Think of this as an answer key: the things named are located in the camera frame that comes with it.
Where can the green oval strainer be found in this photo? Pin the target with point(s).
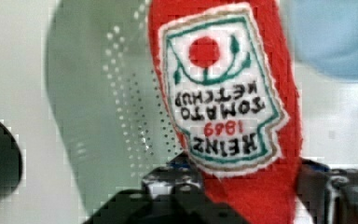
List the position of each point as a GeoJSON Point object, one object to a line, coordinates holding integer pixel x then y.
{"type": "Point", "coordinates": [105, 96]}

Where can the blue bowl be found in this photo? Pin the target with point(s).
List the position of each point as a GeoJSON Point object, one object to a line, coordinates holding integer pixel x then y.
{"type": "Point", "coordinates": [324, 35]}

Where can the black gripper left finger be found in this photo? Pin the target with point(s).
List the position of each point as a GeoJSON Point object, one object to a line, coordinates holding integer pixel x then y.
{"type": "Point", "coordinates": [170, 194]}

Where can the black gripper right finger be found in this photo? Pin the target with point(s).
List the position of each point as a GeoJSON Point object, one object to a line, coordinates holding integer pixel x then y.
{"type": "Point", "coordinates": [330, 195]}

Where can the red plush ketchup bottle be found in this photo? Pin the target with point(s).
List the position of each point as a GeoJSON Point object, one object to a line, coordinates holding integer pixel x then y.
{"type": "Point", "coordinates": [226, 80]}

